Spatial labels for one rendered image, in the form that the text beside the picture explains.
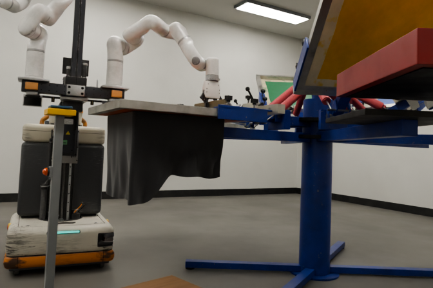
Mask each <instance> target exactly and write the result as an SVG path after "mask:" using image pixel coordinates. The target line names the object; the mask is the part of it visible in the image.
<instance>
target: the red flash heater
mask: <svg viewBox="0 0 433 288"><path fill-rule="evenodd" d="M336 96H337V97H348V98H364V99H394V100H410V101H433V28H416V29H415V30H413V31H411V32H409V33H408V34H406V35H404V36H403V37H400V38H399V39H397V40H396V41H394V42H392V43H390V44H389V45H387V46H385V47H384V48H382V49H380V50H378V51H377V52H375V53H373V54H372V55H370V56H368V57H366V58H365V59H363V60H362V61H360V62H358V63H356V64H355V65H353V66H351V67H350V68H347V69H346V70H344V71H343V72H341V73H339V74H338V75H337V87H336Z"/></svg>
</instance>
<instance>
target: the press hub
mask: <svg viewBox="0 0 433 288"><path fill-rule="evenodd" d="M321 109H323V110H327V109H330V107H329V106H328V105H324V104H323V103H322V101H321V100H320V98H319V96H318V95H312V98H311V99H304V100H303V117H300V118H299V121H305V122H311V127H305V128H304V127H303V129H302V133H310V135H298V137H299V138H303V139H310V142H303V143H302V174H301V198H300V243H299V265H301V271H303V270H304V269H305V268H308V269H314V276H313V277H312V278H311V279H310V280H314V281H331V280H335V279H337V278H339V273H330V251H331V197H332V142H331V141H329V142H320V141H317V139H320V138H321V135H317V132H320V131H328V130H319V129H318V127H317V122H318V121H319V110H321Z"/></svg>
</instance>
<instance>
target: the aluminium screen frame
mask: <svg viewBox="0 0 433 288"><path fill-rule="evenodd" d="M123 109H130V110H144V111H159V112H166V113H181V114H188V115H203V116H210V117H217V115H218V108H206V107H199V106H186V105H179V104H167V103H160V102H148V101H136V100H129V99H117V100H115V101H111V102H107V103H104V104H100V105H97V106H93V107H91V108H88V114H89V115H98V114H102V113H108V112H111V111H117V110H123ZM242 122H250V121H242ZM225 123H234V122H225Z"/></svg>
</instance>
